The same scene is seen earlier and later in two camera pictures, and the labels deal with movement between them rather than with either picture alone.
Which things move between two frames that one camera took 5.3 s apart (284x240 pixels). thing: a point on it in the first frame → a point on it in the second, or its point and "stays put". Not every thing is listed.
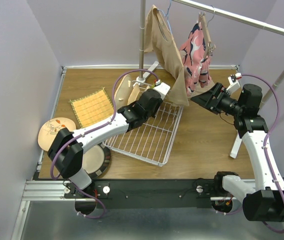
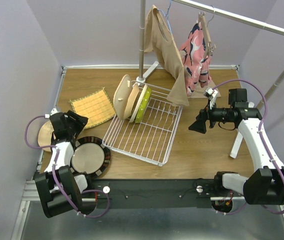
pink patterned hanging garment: (198, 72) stays put
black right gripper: (205, 99) → (199, 125)
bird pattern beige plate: (134, 95) stays put
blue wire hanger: (167, 15) stays put
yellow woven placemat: (92, 108) stays put
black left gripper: (157, 107) → (80, 121)
